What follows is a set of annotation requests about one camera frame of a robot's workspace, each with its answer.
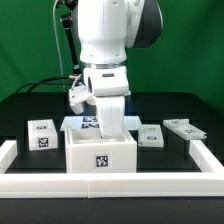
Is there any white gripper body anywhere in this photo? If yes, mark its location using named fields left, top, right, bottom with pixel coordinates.
left=83, top=66, right=129, bottom=138

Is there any white cabinet door panel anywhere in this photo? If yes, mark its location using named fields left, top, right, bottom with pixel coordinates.
left=138, top=124, right=164, bottom=147

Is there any white cabinet box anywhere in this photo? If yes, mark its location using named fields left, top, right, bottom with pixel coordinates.
left=64, top=126, right=137, bottom=173

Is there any white cabinet top panel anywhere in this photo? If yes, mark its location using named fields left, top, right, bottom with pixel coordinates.
left=163, top=119, right=207, bottom=140

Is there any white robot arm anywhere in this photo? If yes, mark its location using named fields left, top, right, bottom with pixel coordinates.
left=72, top=0, right=163, bottom=138

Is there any white base tag plate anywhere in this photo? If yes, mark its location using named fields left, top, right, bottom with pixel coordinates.
left=60, top=116, right=141, bottom=131

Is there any small white tagged cube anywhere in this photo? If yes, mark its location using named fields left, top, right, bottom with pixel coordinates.
left=27, top=119, right=58, bottom=151

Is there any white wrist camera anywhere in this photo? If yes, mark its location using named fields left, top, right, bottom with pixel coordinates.
left=68, top=86, right=95, bottom=114

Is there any black cable bundle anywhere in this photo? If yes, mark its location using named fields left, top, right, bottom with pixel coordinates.
left=16, top=75, right=83, bottom=94

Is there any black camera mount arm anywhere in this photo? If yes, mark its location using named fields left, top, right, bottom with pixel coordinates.
left=60, top=0, right=81, bottom=75

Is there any grey hanging cable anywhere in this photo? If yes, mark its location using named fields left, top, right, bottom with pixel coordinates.
left=52, top=0, right=67, bottom=93

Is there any white U-shaped frame border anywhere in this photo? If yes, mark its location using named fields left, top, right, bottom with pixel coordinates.
left=0, top=140, right=224, bottom=198

